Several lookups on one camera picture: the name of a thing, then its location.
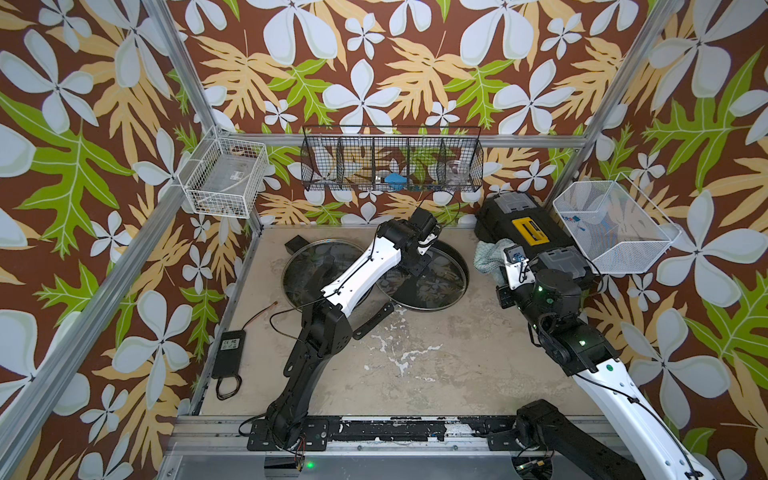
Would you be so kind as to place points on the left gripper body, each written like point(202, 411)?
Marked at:
point(418, 263)

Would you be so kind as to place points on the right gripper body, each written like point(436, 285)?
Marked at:
point(521, 299)

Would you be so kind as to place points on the grey-green cloth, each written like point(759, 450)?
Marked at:
point(489, 259)

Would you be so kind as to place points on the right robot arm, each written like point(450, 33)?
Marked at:
point(550, 301)

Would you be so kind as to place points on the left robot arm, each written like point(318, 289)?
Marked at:
point(325, 326)

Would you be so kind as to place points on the right black frying pan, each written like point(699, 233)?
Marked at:
point(384, 318)

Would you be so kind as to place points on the black toolbox yellow latch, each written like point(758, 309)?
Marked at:
point(517, 216)

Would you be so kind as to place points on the blue object in basket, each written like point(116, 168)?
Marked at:
point(395, 182)

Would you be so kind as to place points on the black power adapter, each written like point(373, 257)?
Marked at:
point(229, 355)

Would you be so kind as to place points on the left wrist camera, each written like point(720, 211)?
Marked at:
point(426, 243)

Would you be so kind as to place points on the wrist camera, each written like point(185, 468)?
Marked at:
point(426, 243)
point(516, 266)

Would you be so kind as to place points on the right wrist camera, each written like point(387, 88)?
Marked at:
point(516, 266)

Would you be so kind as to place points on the white wire basket right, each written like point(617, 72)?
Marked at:
point(616, 225)

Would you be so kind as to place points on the white wire basket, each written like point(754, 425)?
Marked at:
point(616, 225)
point(222, 176)

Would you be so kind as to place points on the black wire basket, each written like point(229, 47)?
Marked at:
point(432, 158)

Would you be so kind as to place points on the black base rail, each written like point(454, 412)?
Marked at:
point(315, 433)

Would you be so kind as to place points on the white wire basket left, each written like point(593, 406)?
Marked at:
point(222, 176)

